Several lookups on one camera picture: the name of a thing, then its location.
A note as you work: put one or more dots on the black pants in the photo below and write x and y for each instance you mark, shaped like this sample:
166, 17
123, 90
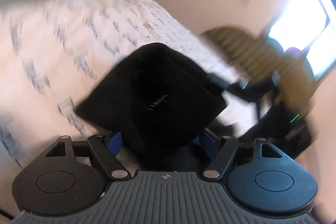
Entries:
160, 101

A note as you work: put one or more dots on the olive green scalloped headboard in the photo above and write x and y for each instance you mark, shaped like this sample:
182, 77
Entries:
261, 58

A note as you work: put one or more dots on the window with white frame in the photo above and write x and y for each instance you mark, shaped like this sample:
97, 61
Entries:
308, 27

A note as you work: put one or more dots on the white script-print duvet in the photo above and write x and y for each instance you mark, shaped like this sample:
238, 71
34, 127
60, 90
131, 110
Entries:
54, 52

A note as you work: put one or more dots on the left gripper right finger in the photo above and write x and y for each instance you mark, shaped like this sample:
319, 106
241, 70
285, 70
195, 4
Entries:
221, 150

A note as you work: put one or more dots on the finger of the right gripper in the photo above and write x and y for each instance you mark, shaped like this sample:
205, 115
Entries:
218, 83

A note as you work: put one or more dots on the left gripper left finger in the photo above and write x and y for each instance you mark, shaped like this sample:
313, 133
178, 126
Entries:
103, 161

